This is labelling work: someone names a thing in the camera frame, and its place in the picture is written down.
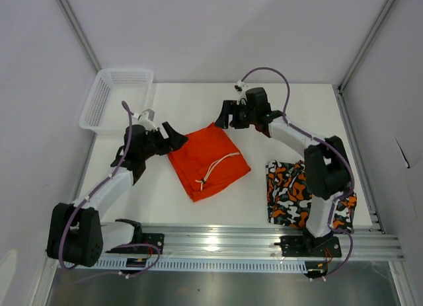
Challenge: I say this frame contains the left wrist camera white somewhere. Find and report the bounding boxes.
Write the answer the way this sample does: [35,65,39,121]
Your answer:
[132,109,157,131]

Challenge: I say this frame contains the white plastic basket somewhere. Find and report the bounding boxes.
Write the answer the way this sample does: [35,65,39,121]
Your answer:
[79,68,154,135]

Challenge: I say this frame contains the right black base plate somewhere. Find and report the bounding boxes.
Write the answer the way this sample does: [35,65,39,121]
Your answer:
[274,234,342,258]

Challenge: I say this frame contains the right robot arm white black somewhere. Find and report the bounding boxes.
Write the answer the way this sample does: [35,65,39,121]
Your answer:
[215,83,354,256]

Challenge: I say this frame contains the camouflage orange black shorts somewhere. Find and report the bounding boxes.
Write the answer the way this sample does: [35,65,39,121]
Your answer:
[266,160,358,234]

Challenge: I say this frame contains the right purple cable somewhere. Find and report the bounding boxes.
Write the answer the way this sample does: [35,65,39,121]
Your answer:
[241,67,354,280]

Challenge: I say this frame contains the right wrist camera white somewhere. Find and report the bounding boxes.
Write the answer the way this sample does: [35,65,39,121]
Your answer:
[234,80,248,93]

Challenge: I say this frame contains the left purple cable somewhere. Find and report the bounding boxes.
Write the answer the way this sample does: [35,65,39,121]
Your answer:
[58,100,161,280]

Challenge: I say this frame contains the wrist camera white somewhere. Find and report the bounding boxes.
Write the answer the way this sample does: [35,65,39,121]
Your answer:
[234,80,248,93]
[132,109,157,131]

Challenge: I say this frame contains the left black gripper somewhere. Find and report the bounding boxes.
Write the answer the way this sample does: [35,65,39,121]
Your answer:
[139,122,188,160]

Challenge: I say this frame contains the aluminium mounting rail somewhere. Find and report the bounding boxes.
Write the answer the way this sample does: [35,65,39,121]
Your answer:
[142,223,404,261]

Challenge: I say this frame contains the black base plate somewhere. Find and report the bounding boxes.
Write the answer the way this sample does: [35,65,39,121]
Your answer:
[130,233,165,254]
[274,234,342,258]

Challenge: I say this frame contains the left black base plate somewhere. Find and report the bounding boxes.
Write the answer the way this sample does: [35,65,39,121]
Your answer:
[130,233,165,254]

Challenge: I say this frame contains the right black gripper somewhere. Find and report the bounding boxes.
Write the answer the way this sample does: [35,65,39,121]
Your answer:
[214,101,256,130]

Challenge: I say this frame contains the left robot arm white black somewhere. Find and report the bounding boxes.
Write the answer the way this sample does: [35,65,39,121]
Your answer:
[46,122,188,269]

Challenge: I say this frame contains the slotted cable duct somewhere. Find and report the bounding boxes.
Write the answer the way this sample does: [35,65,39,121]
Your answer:
[92,257,325,274]

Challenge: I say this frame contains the purple cable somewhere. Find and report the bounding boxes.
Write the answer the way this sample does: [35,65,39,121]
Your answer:
[58,100,161,280]
[241,67,354,280]

